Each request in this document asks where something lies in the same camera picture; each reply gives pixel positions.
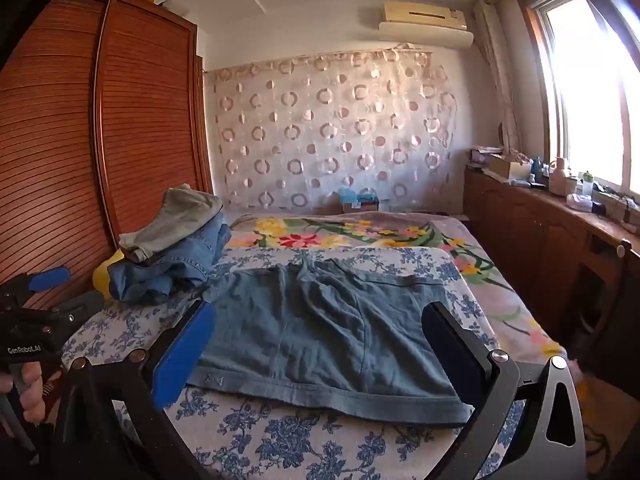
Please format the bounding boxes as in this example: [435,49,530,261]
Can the sheer circle-patterned wall curtain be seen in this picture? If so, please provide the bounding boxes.
[202,50,458,213]

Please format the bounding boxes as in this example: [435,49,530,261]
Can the colourful flower blanket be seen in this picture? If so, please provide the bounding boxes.
[227,211,571,361]

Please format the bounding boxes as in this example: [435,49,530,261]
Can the long wooden cabinet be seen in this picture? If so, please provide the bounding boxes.
[462,165,640,386]

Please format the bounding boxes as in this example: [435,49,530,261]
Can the white window curtain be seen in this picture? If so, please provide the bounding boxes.
[472,0,523,153]

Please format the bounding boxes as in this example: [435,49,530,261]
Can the dark post with round knob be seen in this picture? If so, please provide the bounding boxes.
[570,240,633,361]

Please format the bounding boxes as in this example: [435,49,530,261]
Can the person's left hand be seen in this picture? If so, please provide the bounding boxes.
[0,360,47,428]

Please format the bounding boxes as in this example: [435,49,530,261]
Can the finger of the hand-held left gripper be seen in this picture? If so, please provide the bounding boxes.
[47,290,106,333]
[0,266,72,303]

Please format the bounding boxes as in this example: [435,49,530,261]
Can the white wall air conditioner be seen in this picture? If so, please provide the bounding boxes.
[378,1,474,51]

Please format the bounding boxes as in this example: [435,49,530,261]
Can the blue floral bedspread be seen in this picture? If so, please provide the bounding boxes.
[60,245,526,480]

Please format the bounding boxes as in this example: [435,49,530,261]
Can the folded blue jeans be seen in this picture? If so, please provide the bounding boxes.
[107,210,233,303]

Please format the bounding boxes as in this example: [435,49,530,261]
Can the brown slatted wooden wardrobe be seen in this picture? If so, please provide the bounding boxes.
[0,0,217,321]

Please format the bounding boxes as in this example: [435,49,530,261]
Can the folded khaki pants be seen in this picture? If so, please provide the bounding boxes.
[118,183,224,263]

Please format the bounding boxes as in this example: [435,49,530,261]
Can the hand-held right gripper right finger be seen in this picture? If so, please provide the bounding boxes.
[422,301,588,480]

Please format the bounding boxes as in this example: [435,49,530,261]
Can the open cardboard box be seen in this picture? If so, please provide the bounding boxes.
[487,154,533,179]

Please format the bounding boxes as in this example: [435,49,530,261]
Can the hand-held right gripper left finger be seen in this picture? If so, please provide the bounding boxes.
[52,300,217,480]

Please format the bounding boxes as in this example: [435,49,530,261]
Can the yellow cloth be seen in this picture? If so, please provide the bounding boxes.
[92,252,126,301]

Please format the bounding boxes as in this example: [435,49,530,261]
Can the bright window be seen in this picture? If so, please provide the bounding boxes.
[520,0,640,201]

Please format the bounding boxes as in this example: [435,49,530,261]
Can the beige bottle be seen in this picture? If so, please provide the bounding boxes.
[549,157,568,195]

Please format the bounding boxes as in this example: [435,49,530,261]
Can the blue plastic bag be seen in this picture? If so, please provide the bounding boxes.
[337,186,378,206]

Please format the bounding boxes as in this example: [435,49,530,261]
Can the teal pants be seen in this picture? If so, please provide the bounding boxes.
[185,257,475,428]

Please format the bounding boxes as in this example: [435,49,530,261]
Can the stack of papers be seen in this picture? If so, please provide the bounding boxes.
[467,146,503,168]

